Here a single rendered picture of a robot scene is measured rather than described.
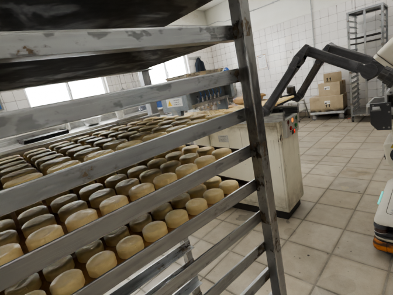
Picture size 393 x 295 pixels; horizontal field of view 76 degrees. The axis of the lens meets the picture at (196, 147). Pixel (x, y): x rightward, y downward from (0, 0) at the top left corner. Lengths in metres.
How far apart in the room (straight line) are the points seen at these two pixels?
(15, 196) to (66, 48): 0.20
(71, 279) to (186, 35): 0.46
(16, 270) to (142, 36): 0.38
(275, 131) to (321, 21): 4.32
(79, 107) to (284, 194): 1.91
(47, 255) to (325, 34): 5.92
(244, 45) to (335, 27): 5.45
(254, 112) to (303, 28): 5.65
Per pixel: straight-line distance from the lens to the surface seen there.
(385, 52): 1.79
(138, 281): 1.06
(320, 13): 6.11
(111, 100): 0.41
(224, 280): 0.66
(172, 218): 0.56
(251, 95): 0.58
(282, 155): 2.03
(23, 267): 0.42
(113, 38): 0.43
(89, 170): 0.40
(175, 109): 2.28
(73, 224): 0.46
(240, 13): 0.59
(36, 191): 0.39
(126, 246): 0.52
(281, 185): 2.14
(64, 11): 0.56
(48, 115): 0.39
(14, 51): 0.39
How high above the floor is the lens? 1.24
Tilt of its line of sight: 14 degrees down
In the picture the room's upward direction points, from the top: 12 degrees counter-clockwise
